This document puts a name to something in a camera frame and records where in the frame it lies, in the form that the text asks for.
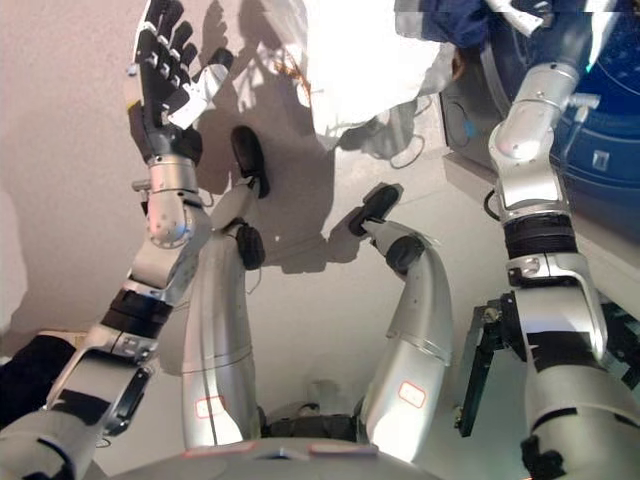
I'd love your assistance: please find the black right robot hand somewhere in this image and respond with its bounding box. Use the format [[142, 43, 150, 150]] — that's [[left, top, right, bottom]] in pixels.
[[480, 0, 597, 69]]

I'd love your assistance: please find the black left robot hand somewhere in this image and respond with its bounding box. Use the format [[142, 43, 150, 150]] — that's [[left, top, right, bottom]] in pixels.
[[123, 0, 236, 167]]

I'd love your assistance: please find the navy blue garment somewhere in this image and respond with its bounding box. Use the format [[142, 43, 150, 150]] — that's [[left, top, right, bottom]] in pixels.
[[393, 0, 492, 50]]

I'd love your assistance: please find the white clothes pile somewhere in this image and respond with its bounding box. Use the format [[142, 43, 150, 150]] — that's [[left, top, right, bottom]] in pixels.
[[277, 0, 457, 139]]

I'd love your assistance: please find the dark grey washing machine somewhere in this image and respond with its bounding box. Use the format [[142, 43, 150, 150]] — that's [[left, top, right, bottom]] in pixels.
[[438, 0, 640, 251]]

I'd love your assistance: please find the silver left robot leg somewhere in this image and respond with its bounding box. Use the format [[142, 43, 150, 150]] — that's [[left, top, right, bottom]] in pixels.
[[178, 124, 272, 451]]

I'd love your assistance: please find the silver robot leg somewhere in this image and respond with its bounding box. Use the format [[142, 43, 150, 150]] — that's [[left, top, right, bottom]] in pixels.
[[178, 124, 272, 451], [347, 182, 455, 451]]

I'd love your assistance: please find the person's dark trouser leg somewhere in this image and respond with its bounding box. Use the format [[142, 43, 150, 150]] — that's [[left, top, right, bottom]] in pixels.
[[0, 333, 77, 429]]

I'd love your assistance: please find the silver right robot leg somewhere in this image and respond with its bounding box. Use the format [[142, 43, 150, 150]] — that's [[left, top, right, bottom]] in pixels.
[[347, 182, 455, 451]]

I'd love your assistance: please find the dark flat panel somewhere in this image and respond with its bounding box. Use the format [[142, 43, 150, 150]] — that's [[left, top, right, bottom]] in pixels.
[[453, 291, 524, 439]]

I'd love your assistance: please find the grey robot torso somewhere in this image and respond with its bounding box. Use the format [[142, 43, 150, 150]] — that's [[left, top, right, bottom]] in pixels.
[[107, 438, 454, 480]]

